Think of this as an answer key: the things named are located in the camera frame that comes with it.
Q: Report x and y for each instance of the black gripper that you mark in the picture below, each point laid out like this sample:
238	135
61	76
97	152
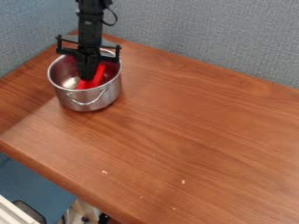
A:
87	46

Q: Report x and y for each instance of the red star-shaped block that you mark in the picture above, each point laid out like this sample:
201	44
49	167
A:
85	84

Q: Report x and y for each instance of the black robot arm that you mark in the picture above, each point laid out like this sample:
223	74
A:
97	7

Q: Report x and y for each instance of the metal pot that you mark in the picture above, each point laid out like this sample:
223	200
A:
83	100

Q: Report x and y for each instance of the white striped object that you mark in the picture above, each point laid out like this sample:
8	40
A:
17	213

